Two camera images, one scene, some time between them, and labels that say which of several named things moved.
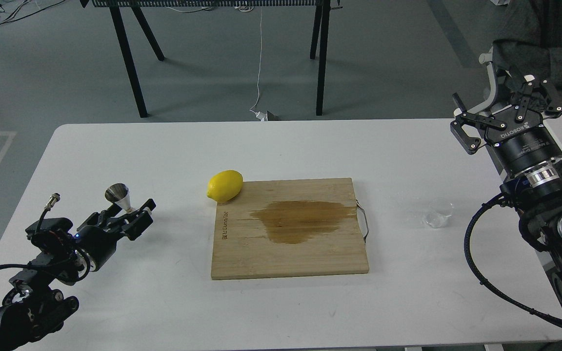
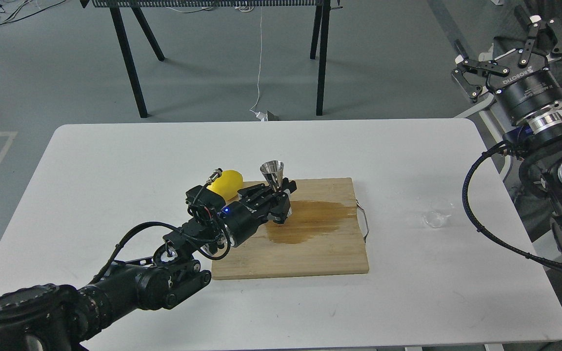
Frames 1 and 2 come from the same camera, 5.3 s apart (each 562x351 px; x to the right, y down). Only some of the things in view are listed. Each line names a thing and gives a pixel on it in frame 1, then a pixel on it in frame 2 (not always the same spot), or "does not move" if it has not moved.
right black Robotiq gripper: (525, 143) -> (521, 79)
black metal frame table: (320, 37) does not move
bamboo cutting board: (289, 228) does not move
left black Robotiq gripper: (98, 242) -> (241, 220)
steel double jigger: (119, 193) -> (273, 170)
